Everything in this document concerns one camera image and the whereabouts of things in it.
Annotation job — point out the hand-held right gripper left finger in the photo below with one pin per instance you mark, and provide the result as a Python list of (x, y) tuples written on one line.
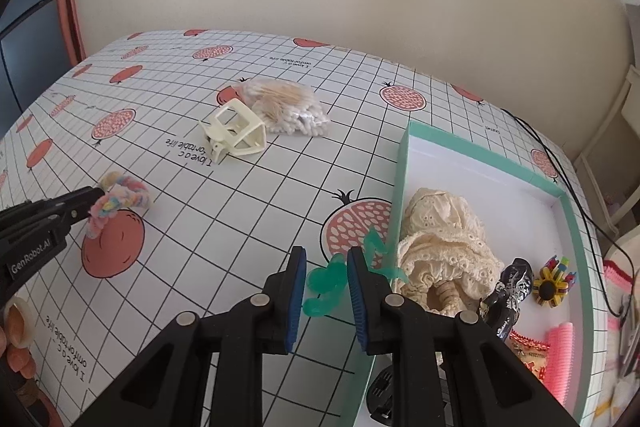
[(295, 302)]

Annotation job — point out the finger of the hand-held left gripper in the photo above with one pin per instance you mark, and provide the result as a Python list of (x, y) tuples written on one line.
[(35, 254), (75, 202)]

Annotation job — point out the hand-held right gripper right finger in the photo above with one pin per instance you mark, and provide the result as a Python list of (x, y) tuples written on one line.
[(359, 302)]

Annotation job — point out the green plastic teether toy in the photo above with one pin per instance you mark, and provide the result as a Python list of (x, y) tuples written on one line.
[(325, 279)]

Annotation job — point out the pastel fluffy scrunchie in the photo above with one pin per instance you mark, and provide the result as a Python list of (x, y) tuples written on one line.
[(122, 197)]

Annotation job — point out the cream lace cloth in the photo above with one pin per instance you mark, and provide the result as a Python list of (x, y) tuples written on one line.
[(440, 237)]

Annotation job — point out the black action figure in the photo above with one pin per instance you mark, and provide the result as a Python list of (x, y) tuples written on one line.
[(512, 287)]

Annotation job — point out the teal white cardboard box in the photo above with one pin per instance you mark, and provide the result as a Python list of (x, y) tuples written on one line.
[(475, 167)]

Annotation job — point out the red yellow rice cracker packet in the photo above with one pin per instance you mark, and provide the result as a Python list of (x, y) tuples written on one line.
[(530, 352)]

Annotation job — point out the colourful plastic block toy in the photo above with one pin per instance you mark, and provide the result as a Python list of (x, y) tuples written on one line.
[(547, 289)]

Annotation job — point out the person's left hand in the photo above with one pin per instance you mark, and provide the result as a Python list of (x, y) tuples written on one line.
[(20, 327)]

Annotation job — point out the black toy car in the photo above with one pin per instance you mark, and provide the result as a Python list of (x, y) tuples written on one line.
[(382, 394)]

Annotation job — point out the fruit print grid tablecloth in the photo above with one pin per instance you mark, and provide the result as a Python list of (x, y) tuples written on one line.
[(250, 217)]

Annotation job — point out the dark panel with pink edge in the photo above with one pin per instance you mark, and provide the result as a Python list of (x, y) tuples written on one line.
[(70, 27)]

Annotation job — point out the cream hair claw clip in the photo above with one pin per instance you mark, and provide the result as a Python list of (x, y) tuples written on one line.
[(235, 127)]

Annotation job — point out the clear bag of cotton swabs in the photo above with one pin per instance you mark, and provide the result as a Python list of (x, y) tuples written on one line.
[(290, 107)]

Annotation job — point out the pink hair roller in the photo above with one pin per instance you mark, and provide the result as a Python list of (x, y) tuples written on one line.
[(560, 357)]

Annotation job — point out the pink striped cloth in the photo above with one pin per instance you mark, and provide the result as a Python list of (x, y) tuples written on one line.
[(620, 272)]

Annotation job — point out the white wooden furniture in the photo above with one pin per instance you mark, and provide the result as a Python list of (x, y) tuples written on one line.
[(630, 117)]

